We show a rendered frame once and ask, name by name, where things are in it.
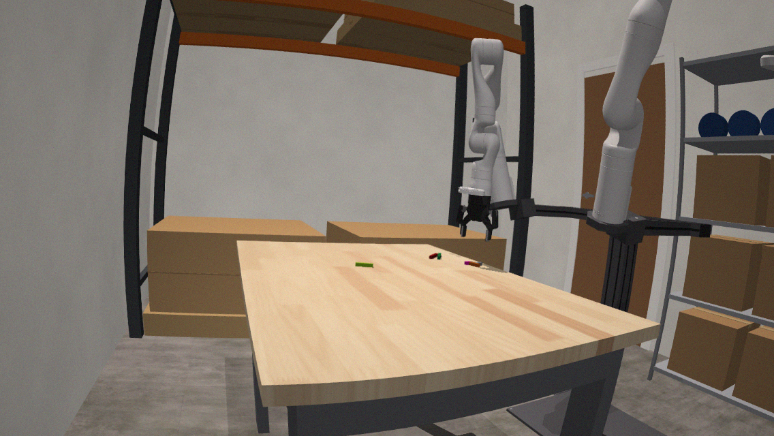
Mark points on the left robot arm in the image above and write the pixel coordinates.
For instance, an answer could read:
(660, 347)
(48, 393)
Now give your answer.
(623, 111)

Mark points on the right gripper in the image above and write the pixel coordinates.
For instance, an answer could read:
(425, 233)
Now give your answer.
(478, 209)

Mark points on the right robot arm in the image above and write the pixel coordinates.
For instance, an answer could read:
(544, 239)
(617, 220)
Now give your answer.
(489, 176)

